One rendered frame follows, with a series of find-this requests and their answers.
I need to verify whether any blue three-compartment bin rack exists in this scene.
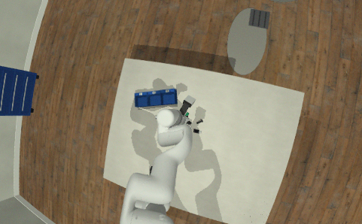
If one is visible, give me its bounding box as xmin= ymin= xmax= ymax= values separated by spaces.
xmin=135 ymin=89 xmax=178 ymax=107

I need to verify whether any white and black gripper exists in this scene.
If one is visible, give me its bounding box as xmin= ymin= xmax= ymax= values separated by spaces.
xmin=178 ymin=114 xmax=192 ymax=126

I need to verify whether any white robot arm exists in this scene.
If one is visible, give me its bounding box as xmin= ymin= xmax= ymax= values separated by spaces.
xmin=120 ymin=95 xmax=196 ymax=224

